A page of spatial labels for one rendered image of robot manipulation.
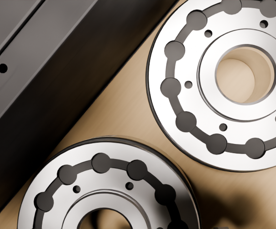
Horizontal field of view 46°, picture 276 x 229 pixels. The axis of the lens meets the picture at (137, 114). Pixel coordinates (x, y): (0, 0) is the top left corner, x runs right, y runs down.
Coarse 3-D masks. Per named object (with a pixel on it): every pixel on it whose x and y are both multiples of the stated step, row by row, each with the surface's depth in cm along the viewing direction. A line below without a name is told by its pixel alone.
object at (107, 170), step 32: (64, 160) 18; (96, 160) 18; (128, 160) 18; (160, 160) 17; (32, 192) 18; (64, 192) 18; (128, 192) 18; (160, 192) 18; (32, 224) 18; (160, 224) 17; (192, 224) 17
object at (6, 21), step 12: (0, 0) 11; (12, 0) 11; (24, 0) 11; (36, 0) 11; (0, 12) 11; (12, 12) 11; (24, 12) 11; (0, 24) 11; (12, 24) 11; (24, 24) 11; (0, 36) 11; (12, 36) 11; (0, 48) 11
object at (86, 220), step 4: (92, 212) 21; (88, 216) 20; (84, 220) 18; (88, 220) 20; (92, 220) 21; (84, 224) 19; (88, 224) 20; (92, 224) 21; (84, 228) 19; (88, 228) 20; (92, 228) 20
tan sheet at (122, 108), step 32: (128, 64) 21; (224, 64) 20; (128, 96) 21; (96, 128) 21; (128, 128) 21; (192, 160) 21; (224, 192) 20; (256, 192) 20; (0, 224) 21; (96, 224) 21; (128, 224) 21; (224, 224) 20; (256, 224) 20
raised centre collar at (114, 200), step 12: (96, 192) 17; (108, 192) 17; (120, 192) 18; (72, 204) 18; (84, 204) 17; (96, 204) 17; (108, 204) 17; (120, 204) 17; (132, 204) 17; (72, 216) 17; (84, 216) 17; (132, 216) 17; (144, 216) 17; (72, 228) 17; (132, 228) 17; (144, 228) 17
